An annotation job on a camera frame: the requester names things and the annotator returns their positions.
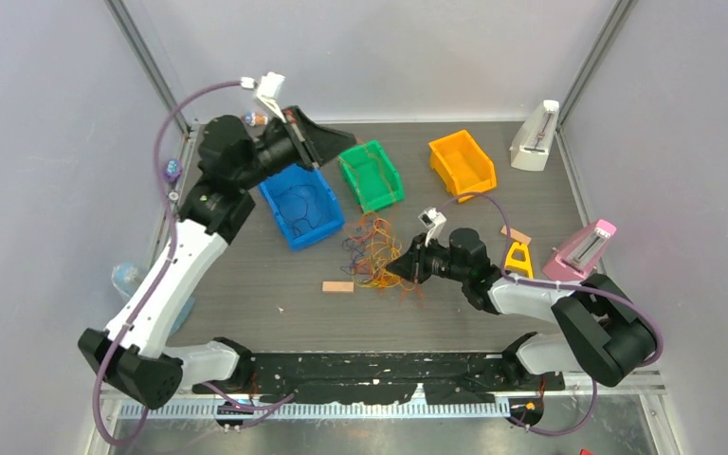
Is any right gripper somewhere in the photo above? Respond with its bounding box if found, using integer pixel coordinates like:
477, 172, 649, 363
388, 232, 470, 283

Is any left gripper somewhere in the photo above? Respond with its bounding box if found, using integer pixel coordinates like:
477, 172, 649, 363
235, 105, 355, 191

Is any orange cable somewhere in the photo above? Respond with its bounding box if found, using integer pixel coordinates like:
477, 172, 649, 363
341, 140, 431, 309

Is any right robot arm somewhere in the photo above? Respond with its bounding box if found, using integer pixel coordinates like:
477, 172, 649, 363
386, 227, 662, 390

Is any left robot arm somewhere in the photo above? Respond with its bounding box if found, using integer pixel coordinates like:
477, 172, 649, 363
78, 106, 356, 410

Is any green plastic bin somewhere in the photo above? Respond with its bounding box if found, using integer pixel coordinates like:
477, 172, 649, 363
337, 140, 405, 213

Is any blue plastic bin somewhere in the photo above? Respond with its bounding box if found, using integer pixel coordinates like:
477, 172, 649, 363
258, 165, 345, 250

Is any small toy figurine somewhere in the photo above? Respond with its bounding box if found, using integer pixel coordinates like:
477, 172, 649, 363
242, 111, 269, 128

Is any yellow triangular toy right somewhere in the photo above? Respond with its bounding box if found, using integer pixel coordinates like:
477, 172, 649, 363
503, 241, 534, 279

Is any orange plastic bin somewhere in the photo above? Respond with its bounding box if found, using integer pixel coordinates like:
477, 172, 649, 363
428, 130, 498, 204

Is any small wooden block right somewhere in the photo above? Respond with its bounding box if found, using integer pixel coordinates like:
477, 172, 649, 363
500, 226, 532, 246

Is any purple round toy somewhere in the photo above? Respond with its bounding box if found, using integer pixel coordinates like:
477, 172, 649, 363
162, 158, 183, 184

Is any white metronome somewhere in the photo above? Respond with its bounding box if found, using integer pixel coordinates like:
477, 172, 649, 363
510, 100, 560, 172

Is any pink metronome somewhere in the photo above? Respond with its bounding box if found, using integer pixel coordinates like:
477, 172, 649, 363
542, 219, 617, 282

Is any clear blue plastic container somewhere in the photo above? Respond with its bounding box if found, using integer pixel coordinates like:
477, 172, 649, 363
111, 263, 196, 336

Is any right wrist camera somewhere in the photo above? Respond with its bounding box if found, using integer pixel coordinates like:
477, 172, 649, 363
418, 207, 446, 246

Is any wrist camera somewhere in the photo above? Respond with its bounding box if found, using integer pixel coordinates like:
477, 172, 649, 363
418, 207, 446, 246
254, 71, 285, 121

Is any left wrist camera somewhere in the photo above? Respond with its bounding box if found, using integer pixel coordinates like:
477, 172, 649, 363
254, 71, 285, 121

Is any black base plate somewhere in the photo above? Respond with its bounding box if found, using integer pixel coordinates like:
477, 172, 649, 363
192, 352, 565, 405

